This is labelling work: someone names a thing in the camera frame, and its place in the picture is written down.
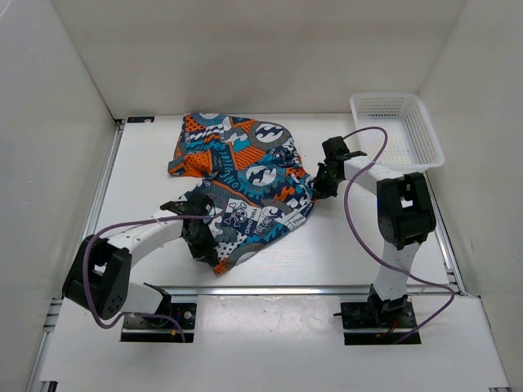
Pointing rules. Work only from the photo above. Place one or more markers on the black label tag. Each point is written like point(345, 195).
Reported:
point(141, 119)

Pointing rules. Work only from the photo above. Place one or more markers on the aluminium rail front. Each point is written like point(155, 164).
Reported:
point(330, 290)

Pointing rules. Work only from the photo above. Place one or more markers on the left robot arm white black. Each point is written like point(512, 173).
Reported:
point(99, 278)

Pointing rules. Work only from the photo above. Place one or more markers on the colourful patterned shorts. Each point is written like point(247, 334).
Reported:
point(252, 171)

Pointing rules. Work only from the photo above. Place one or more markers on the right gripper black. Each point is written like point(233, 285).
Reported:
point(321, 191)

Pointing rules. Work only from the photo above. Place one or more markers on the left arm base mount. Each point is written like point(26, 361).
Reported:
point(154, 316)

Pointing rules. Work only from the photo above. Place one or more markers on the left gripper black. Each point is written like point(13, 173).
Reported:
point(207, 252)

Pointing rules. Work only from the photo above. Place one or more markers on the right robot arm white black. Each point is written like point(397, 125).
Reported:
point(404, 214)

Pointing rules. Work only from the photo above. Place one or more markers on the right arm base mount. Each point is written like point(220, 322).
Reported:
point(378, 322)

